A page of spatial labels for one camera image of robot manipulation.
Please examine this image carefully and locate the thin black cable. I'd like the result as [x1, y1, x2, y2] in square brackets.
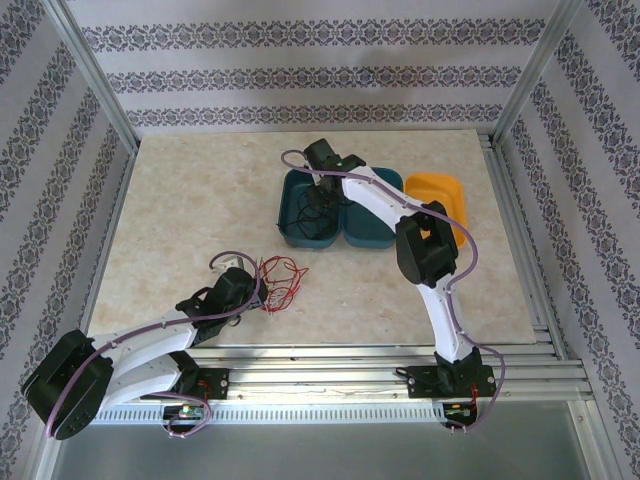
[288, 189, 337, 242]

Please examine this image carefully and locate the thin red cable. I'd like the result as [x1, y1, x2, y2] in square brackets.
[258, 256, 310, 317]

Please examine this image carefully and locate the teal plastic bin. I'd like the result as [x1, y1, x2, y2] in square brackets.
[341, 167, 405, 250]
[276, 167, 346, 250]

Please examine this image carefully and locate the orange plastic bin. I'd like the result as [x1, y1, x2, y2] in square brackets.
[403, 171, 470, 250]

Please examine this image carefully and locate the grey metal base panel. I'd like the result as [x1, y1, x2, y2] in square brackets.
[34, 399, 609, 480]

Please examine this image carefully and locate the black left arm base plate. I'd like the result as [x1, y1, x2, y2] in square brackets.
[192, 367, 231, 401]

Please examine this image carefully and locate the aluminium base rail bed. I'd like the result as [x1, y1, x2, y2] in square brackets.
[82, 343, 589, 401]

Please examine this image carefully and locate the white slotted cable duct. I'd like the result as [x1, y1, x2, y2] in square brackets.
[94, 402, 449, 425]

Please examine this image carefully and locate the aluminium side rail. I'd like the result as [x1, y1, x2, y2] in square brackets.
[72, 147, 141, 351]
[477, 130, 569, 361]

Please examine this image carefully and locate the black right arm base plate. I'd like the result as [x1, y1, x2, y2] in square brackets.
[394, 364, 497, 401]

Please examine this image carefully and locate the aluminium frame post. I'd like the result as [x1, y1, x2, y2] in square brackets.
[491, 0, 585, 146]
[42, 0, 140, 154]

